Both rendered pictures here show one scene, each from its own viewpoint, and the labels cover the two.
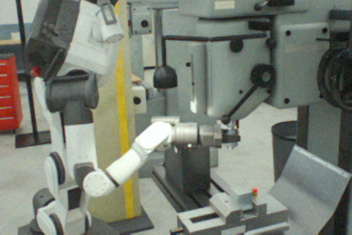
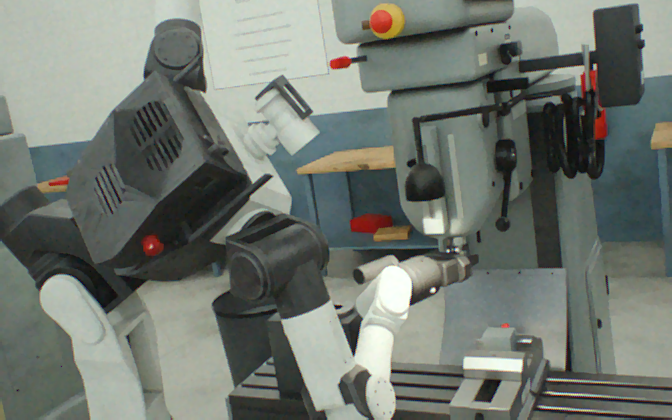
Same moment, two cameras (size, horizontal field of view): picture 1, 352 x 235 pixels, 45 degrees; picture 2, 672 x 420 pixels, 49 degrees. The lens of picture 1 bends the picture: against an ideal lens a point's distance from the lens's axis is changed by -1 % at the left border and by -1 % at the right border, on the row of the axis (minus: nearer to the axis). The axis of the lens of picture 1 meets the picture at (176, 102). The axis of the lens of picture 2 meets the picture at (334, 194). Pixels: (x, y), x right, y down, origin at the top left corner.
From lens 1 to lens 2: 1.12 m
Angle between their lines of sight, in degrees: 42
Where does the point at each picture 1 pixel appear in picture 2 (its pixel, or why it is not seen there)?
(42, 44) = (215, 174)
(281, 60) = (511, 131)
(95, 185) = (384, 399)
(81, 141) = (336, 331)
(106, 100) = not seen: outside the picture
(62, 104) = (289, 275)
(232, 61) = (484, 141)
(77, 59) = (262, 192)
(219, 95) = (476, 194)
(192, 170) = not seen: hidden behind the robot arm
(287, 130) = (228, 307)
